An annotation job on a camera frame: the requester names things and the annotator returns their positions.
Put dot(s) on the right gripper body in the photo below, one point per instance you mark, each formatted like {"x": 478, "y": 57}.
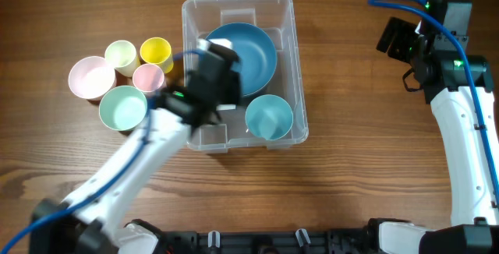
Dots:
{"x": 407, "y": 44}

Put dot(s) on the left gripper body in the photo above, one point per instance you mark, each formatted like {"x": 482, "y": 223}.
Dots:
{"x": 229, "y": 89}

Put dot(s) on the dark blue bowl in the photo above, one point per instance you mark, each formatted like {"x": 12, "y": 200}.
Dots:
{"x": 257, "y": 54}

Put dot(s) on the light blue bowl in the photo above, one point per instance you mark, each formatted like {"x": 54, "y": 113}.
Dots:
{"x": 269, "y": 117}

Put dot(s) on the mint green bowl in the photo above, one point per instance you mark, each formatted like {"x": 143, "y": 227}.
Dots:
{"x": 123, "y": 108}

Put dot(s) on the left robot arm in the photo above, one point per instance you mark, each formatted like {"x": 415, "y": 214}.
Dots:
{"x": 89, "y": 219}

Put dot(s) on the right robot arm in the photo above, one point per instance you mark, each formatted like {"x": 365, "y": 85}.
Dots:
{"x": 474, "y": 213}

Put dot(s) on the clear plastic storage container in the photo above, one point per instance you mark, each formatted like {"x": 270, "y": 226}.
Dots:
{"x": 276, "y": 18}

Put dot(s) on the yellow cup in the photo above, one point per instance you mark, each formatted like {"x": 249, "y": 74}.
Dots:
{"x": 157, "y": 51}

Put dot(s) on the pink cup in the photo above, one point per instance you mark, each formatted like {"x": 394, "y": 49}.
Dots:
{"x": 149, "y": 78}

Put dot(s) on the cream cup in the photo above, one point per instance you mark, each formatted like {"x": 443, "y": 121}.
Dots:
{"x": 123, "y": 56}

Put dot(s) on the pink bowl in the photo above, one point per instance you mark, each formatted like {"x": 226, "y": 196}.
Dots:
{"x": 91, "y": 78}

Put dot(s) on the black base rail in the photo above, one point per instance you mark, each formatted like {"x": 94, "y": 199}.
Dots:
{"x": 300, "y": 241}

